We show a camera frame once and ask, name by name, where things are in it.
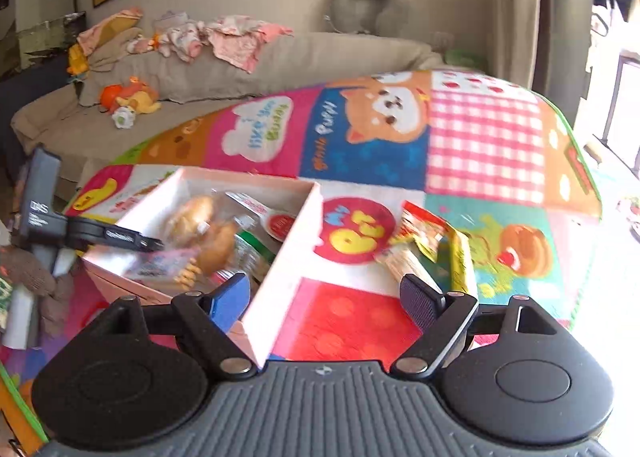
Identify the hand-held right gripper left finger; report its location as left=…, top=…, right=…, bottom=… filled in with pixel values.
left=105, top=272, right=257, bottom=379

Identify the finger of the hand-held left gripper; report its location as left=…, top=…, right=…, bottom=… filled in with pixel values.
left=64, top=218, right=167, bottom=253

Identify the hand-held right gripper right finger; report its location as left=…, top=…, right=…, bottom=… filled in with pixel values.
left=390, top=273, right=558, bottom=379

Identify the green packet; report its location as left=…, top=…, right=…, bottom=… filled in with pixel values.
left=234, top=232, right=277, bottom=280

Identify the pink printed packet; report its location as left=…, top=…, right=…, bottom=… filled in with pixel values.
left=125, top=248, right=197, bottom=289

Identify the pink cardboard box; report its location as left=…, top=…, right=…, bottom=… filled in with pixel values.
left=80, top=167, right=323, bottom=370

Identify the red yellow snack packet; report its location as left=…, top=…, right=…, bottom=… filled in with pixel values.
left=385, top=201, right=481, bottom=299

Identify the round bread clear packet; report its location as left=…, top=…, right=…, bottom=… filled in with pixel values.
left=166, top=194, right=217, bottom=249

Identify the red label white packet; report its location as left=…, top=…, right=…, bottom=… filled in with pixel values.
left=239, top=192, right=302, bottom=244

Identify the person's left hand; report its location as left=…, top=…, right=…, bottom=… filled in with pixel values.
left=0, top=244, right=77, bottom=334

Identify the white green toy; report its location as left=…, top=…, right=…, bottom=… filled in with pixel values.
left=111, top=106, right=137, bottom=129

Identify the orange yellow plush toy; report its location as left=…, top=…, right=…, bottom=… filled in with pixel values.
left=99, top=77, right=162, bottom=115

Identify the small yellow toy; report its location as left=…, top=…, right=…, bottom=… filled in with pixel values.
left=67, top=44, right=92, bottom=76

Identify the beige folded blanket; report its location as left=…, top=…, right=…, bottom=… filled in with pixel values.
left=80, top=27, right=147, bottom=84

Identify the dark glass cabinet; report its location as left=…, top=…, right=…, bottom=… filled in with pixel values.
left=0, top=0, right=87, bottom=84

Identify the colourful cartoon play mat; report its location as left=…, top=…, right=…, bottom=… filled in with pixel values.
left=0, top=70, right=603, bottom=457

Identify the pink patterned cloth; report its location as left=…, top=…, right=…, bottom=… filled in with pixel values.
left=77, top=7, right=143, bottom=55

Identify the pink white clothes pile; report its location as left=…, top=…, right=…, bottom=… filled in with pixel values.
left=125, top=12, right=296, bottom=75

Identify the beige sofa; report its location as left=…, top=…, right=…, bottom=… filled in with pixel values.
left=11, top=32, right=446, bottom=188

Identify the light green item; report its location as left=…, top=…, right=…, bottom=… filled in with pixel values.
left=444, top=50, right=487, bottom=71

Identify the grey neck pillow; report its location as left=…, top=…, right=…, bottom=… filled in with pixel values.
left=330, top=0, right=411, bottom=35

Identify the beige curtain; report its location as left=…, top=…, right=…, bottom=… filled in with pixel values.
left=505, top=0, right=556, bottom=98

